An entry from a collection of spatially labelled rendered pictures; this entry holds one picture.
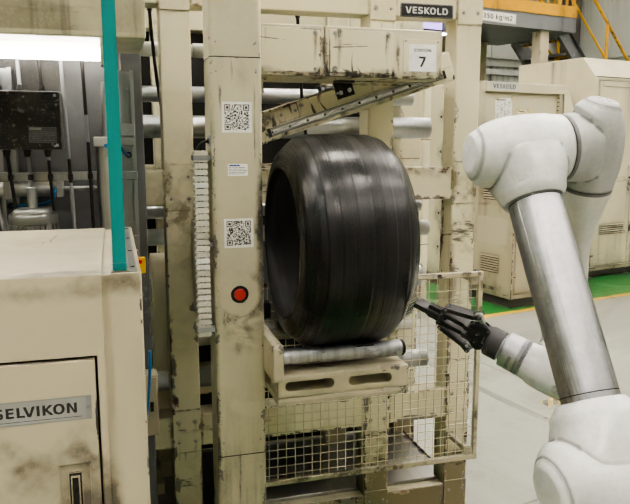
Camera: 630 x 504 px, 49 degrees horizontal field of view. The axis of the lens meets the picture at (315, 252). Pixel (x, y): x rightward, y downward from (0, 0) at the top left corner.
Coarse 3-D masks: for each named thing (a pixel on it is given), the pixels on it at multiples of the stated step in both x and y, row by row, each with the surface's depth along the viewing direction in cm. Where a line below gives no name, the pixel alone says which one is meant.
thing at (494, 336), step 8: (472, 328) 171; (480, 328) 169; (488, 328) 169; (496, 328) 169; (472, 336) 172; (480, 336) 171; (488, 336) 168; (496, 336) 167; (504, 336) 167; (472, 344) 173; (480, 344) 172; (488, 344) 167; (496, 344) 167; (488, 352) 168; (496, 352) 167
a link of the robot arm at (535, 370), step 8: (536, 344) 166; (544, 344) 166; (528, 352) 164; (536, 352) 163; (544, 352) 163; (528, 360) 163; (536, 360) 162; (544, 360) 162; (520, 368) 164; (528, 368) 163; (536, 368) 162; (544, 368) 161; (520, 376) 165; (528, 376) 163; (536, 376) 162; (544, 376) 161; (552, 376) 160; (528, 384) 165; (536, 384) 163; (544, 384) 161; (552, 384) 160; (544, 392) 163; (552, 392) 161
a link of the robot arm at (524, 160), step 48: (480, 144) 130; (528, 144) 128; (576, 144) 131; (528, 192) 128; (528, 240) 127; (576, 288) 122; (576, 336) 119; (576, 384) 117; (576, 432) 113; (624, 432) 111; (576, 480) 109; (624, 480) 108
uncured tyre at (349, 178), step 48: (288, 144) 187; (336, 144) 178; (384, 144) 183; (288, 192) 214; (336, 192) 167; (384, 192) 170; (288, 240) 219; (336, 240) 164; (384, 240) 168; (288, 288) 214; (336, 288) 167; (384, 288) 170; (336, 336) 179; (384, 336) 186
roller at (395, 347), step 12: (288, 348) 181; (300, 348) 181; (312, 348) 181; (324, 348) 182; (336, 348) 183; (348, 348) 183; (360, 348) 184; (372, 348) 185; (384, 348) 186; (396, 348) 187; (288, 360) 179; (300, 360) 180; (312, 360) 181; (324, 360) 182; (336, 360) 183
